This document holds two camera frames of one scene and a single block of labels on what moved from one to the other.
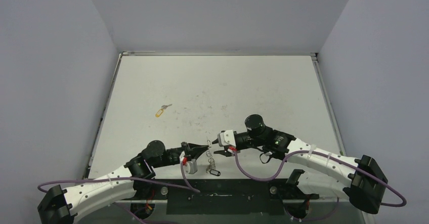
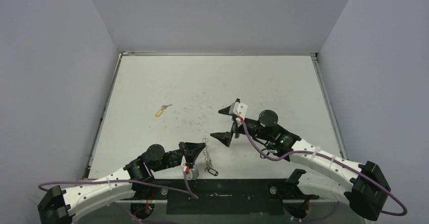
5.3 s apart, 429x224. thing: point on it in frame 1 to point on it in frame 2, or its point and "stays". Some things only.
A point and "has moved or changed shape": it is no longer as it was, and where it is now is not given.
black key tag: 215,172 stays
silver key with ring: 164,106 stays
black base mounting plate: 247,196 stays
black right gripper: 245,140 to 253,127
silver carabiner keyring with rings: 211,164 has moved or changed shape
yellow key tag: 159,112 stays
